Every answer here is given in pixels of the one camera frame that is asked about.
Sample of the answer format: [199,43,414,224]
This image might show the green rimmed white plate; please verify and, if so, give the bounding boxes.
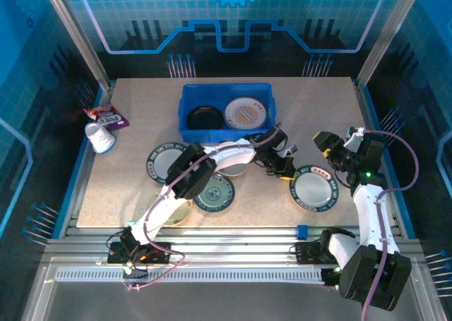
[289,164,339,212]
[146,143,188,185]

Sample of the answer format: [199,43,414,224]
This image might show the grey patterned plate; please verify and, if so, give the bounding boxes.
[223,96,268,131]

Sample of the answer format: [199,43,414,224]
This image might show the glossy black plate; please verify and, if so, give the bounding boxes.
[186,105,225,131]

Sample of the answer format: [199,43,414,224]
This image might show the cream plate small flowers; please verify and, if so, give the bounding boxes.
[155,190,194,227]

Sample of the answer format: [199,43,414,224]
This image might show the blue plastic bin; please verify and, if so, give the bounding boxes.
[178,83,277,144]

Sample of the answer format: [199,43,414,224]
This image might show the white plate dark floral sprig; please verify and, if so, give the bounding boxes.
[215,140,248,177]

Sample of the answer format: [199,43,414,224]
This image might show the blue table edge trim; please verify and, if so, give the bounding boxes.
[362,84,417,239]
[52,87,107,239]

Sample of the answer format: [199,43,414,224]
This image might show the blue patterned ceramic plate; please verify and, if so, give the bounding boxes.
[194,174,236,212]

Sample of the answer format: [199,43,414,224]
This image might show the grey metal base panel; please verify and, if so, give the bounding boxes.
[20,280,448,321]

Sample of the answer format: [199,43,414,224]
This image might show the purple snack packet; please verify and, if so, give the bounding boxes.
[83,103,130,131]

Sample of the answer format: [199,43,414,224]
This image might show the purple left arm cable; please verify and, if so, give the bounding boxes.
[125,125,283,291]

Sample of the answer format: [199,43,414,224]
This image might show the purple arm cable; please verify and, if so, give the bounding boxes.
[359,129,420,321]
[125,125,283,291]

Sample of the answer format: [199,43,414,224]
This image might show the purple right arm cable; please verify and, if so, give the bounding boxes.
[359,129,420,321]

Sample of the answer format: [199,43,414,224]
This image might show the aluminium table rail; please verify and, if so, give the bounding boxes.
[45,225,424,265]

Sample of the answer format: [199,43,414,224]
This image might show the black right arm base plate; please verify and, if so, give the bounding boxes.
[295,241,336,265]

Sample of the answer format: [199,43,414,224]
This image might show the white slotted cable duct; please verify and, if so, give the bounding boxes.
[55,267,326,284]

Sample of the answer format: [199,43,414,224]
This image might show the aluminium frame post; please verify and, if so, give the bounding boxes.
[40,0,112,91]
[356,0,424,89]

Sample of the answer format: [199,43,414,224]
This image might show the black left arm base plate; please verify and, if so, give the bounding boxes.
[107,242,170,265]

